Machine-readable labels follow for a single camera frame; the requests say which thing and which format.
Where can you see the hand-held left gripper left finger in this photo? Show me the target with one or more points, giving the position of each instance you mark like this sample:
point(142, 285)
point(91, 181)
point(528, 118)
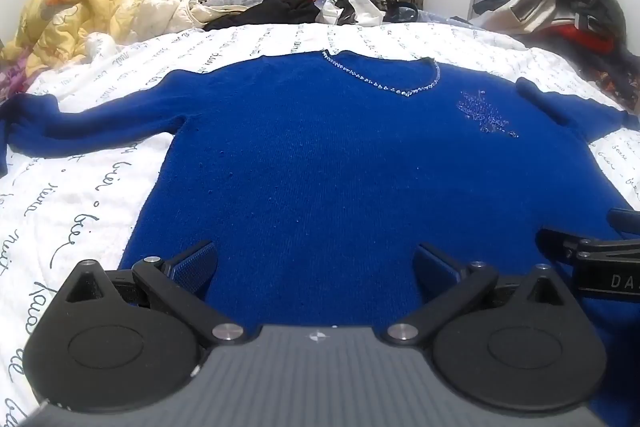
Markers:
point(192, 267)

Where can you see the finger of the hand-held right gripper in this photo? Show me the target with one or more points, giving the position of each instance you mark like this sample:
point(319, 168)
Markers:
point(626, 219)
point(595, 248)

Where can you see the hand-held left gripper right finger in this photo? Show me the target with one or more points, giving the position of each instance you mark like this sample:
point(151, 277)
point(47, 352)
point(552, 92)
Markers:
point(436, 272)

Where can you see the blue knitted sweater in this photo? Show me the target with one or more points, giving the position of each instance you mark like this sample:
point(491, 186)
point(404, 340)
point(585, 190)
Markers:
point(320, 157)

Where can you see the black clothes pile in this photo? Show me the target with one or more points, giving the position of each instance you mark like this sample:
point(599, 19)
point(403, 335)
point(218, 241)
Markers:
point(270, 12)

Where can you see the dark patterned cloth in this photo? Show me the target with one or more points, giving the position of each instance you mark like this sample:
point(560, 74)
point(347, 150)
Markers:
point(620, 89)

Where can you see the white script-printed bed cover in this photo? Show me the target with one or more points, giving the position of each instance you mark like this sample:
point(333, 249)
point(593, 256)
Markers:
point(75, 187)

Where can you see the red cloth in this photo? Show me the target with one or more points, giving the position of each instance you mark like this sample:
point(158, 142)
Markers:
point(575, 38)

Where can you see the beige cloth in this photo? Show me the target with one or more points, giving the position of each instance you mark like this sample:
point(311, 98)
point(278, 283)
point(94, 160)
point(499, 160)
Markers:
point(530, 12)

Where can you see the purple cloth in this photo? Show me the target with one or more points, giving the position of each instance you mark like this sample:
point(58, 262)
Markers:
point(12, 74)

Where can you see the yellow cartoon quilt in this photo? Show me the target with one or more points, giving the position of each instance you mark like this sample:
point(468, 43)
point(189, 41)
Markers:
point(85, 12)

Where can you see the white crumpled plastic bag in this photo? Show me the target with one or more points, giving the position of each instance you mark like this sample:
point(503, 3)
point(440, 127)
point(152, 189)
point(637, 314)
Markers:
point(350, 7)

